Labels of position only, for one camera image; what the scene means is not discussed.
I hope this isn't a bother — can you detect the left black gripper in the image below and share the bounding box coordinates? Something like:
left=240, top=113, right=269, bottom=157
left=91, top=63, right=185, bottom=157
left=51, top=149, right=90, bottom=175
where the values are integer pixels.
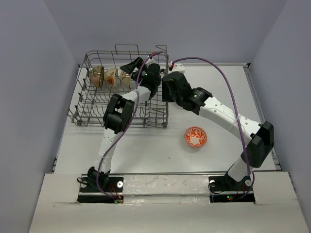
left=119, top=58, right=147, bottom=83

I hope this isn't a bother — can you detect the white bowl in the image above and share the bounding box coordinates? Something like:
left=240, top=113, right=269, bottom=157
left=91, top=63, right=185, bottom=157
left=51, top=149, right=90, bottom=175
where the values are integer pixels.
left=104, top=68, right=118, bottom=87
left=119, top=70, right=131, bottom=88

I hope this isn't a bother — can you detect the brown glazed bowl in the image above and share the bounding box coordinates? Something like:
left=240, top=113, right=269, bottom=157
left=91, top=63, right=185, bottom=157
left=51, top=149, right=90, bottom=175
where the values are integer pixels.
left=88, top=66, right=104, bottom=88

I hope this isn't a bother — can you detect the orange floral bowl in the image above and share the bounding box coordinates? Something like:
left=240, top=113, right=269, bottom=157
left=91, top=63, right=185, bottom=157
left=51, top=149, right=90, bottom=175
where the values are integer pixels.
left=184, top=127, right=208, bottom=148

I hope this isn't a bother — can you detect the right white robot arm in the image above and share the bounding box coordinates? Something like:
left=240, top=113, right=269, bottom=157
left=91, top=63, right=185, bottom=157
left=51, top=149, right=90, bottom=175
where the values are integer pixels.
left=163, top=71, right=274, bottom=190

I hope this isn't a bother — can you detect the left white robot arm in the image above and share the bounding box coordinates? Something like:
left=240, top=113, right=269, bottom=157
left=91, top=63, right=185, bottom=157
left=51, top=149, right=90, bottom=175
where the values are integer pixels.
left=87, top=57, right=161, bottom=193

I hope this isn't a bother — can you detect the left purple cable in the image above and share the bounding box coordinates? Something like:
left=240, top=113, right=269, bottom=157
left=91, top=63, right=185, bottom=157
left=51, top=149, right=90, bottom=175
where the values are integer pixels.
left=96, top=50, right=164, bottom=199

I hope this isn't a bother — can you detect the purple cable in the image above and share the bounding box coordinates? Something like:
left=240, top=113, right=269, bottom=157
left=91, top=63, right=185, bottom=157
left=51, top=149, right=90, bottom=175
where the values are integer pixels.
left=96, top=50, right=164, bottom=199
left=169, top=57, right=255, bottom=201

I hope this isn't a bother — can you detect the grey wire dish rack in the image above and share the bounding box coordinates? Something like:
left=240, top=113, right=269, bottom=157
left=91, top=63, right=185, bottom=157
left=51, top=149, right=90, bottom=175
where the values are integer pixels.
left=67, top=44, right=168, bottom=128

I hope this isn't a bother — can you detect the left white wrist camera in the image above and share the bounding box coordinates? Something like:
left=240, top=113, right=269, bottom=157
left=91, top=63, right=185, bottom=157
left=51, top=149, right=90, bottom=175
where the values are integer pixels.
left=146, top=55, right=155, bottom=63

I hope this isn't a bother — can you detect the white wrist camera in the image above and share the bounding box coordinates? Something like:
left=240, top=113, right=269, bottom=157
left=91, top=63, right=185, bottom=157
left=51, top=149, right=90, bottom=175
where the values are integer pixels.
left=146, top=55, right=155, bottom=63
left=169, top=63, right=185, bottom=74

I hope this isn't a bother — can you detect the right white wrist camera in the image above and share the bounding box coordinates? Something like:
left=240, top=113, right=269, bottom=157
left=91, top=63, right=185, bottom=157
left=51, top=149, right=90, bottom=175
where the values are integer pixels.
left=169, top=63, right=185, bottom=74

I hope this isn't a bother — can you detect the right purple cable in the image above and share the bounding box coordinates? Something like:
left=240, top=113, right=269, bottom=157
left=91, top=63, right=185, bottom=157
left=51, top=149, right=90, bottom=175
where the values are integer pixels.
left=169, top=57, right=255, bottom=201

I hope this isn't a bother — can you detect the metal rail bar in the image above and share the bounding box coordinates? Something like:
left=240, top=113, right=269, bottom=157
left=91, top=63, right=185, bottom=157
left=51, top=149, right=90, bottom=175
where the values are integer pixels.
left=108, top=169, right=229, bottom=176

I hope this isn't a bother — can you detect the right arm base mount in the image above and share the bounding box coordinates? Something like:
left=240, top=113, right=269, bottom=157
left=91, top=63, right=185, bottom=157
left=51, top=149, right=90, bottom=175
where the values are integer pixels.
left=207, top=175, right=255, bottom=203

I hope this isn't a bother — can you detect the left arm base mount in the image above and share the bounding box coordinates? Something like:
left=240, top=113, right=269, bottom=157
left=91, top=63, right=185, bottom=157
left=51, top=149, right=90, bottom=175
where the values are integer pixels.
left=77, top=172, right=124, bottom=204

